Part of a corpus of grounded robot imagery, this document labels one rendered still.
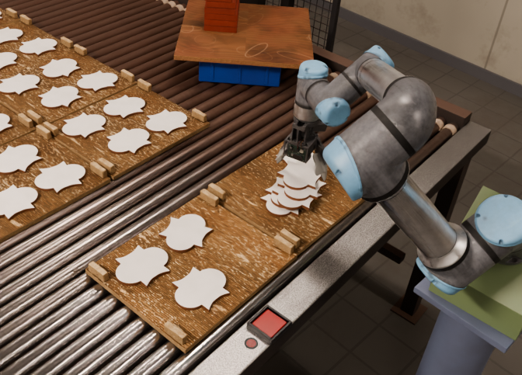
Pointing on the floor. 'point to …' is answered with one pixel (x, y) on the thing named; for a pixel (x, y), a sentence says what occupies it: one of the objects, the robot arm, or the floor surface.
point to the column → (457, 339)
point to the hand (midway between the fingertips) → (301, 171)
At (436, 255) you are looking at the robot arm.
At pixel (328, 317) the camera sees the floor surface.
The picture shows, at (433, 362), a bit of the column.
